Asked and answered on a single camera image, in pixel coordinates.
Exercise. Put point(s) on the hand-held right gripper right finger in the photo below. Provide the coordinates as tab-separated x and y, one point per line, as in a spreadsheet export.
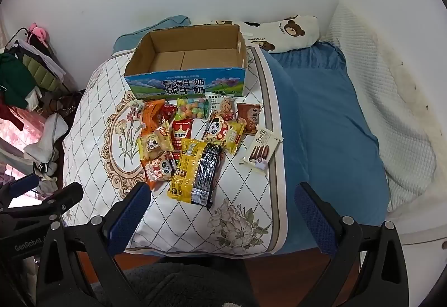
314	219

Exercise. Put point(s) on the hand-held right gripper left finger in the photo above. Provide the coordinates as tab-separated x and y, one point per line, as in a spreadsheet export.
128	218

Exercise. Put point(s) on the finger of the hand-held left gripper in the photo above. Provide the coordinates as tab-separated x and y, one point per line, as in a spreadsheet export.
22	185
64	196

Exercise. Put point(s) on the red panda print packet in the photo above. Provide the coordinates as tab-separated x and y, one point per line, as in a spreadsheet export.
158	170

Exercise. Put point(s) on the large yellow snack bag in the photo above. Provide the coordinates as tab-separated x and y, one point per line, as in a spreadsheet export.
183	170

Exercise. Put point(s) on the yellow bread snack packet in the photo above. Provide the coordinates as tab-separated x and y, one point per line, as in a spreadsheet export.
153	143

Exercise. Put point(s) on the white chocolate stick box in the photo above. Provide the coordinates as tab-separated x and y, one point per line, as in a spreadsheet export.
260	150

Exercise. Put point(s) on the black snack bag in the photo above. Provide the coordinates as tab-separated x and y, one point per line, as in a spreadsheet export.
207	176

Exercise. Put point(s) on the red crown print packet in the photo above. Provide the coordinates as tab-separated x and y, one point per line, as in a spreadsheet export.
181	132

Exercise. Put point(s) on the orange snack packet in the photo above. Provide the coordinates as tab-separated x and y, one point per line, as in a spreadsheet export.
153	115

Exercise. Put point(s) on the small white red snack packet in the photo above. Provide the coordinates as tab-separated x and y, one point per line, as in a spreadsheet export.
137	109

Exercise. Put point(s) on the brown snack packet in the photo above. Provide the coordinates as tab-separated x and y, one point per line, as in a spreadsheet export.
248	117

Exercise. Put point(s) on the yellow panda print packet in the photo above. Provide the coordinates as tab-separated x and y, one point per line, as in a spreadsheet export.
223	132

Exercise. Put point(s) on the colourful candy ball bag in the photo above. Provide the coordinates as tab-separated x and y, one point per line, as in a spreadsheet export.
192	109

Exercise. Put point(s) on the white cookie packet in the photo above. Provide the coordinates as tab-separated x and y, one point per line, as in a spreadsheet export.
222	106

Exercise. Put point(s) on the printed cardboard box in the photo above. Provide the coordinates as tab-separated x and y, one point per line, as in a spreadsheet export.
185	83

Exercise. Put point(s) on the red patterned cloth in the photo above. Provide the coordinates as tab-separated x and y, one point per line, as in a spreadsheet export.
14	139

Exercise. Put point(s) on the white crumpled cloth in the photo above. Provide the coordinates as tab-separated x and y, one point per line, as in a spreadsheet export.
49	139

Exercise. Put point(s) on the dark grey fleece clothing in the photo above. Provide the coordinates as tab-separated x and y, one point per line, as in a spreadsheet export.
181	284

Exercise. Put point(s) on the blue blanket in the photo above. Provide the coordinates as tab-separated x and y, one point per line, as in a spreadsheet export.
324	125

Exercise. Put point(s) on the dark green garment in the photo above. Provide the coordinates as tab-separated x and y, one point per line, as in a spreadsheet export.
12	80

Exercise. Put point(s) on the olive puffer garment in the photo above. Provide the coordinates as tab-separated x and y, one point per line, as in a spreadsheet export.
40	73

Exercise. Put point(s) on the white knit blanket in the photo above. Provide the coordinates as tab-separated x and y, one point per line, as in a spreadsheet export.
401	118

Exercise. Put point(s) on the pink plush toy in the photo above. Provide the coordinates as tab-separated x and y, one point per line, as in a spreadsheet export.
37	31

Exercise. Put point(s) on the light blue pillow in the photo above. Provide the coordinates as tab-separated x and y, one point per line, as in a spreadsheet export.
139	36

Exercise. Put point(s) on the bear print pillow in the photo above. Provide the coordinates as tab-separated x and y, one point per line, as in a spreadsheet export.
290	29

